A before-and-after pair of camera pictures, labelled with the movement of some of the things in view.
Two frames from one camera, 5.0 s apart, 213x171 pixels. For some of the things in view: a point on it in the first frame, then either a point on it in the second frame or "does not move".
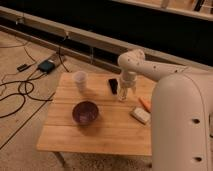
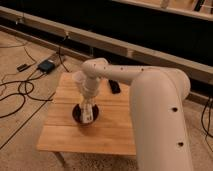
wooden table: [115, 132] does not move
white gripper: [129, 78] to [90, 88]
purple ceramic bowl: [85, 112] does not move
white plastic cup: [80, 77] does not move
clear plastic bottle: [122, 93] to [87, 111]
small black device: [23, 67] does not move
